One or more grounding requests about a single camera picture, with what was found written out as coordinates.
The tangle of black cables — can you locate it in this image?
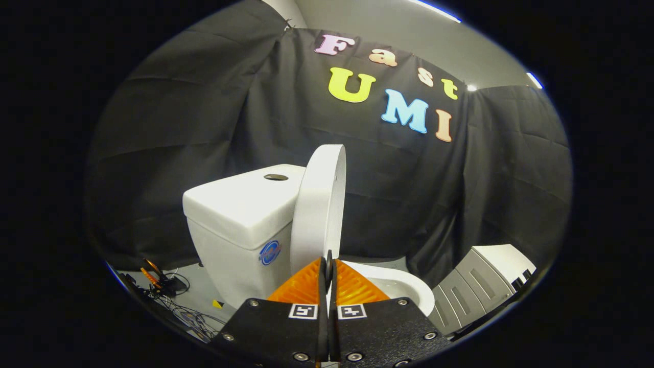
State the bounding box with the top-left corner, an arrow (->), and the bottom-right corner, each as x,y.
122,271 -> 228,344

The large ceiling light panel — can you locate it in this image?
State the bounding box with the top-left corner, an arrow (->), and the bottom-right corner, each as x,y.
408,0 -> 463,24

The white toilet tank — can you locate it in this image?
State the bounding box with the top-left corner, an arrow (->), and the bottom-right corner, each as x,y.
182,164 -> 307,310

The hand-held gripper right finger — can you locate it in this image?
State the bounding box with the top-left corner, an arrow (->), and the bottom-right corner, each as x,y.
328,250 -> 452,368

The white toilet bowl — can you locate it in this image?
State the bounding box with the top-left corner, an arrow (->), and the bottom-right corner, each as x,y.
336,260 -> 436,318

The white toilet lid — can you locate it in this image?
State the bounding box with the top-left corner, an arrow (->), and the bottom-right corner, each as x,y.
290,144 -> 347,278

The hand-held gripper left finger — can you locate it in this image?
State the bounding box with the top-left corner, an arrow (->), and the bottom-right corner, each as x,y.
211,250 -> 330,368

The orange and black device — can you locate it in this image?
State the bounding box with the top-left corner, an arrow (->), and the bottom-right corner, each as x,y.
140,259 -> 191,298

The black backdrop cloth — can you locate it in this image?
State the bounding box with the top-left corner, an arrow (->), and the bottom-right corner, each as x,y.
86,0 -> 574,290

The white cabinet with gray panels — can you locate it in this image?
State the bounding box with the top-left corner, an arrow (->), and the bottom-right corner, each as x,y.
428,244 -> 538,339

